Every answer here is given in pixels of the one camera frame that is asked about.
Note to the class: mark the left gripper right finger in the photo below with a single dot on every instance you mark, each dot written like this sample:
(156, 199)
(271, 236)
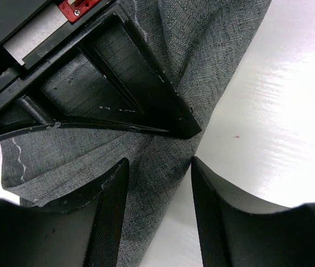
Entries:
(236, 228)

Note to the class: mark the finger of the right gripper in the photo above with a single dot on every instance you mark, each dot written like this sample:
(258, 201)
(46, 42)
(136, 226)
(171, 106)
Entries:
(104, 77)

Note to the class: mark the grey cloth napkin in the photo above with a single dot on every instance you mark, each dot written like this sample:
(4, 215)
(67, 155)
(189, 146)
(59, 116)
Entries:
(200, 44)

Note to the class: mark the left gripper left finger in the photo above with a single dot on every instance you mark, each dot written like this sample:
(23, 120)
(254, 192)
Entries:
(82, 228)

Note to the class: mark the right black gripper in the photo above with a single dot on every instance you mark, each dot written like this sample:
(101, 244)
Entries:
(30, 31)

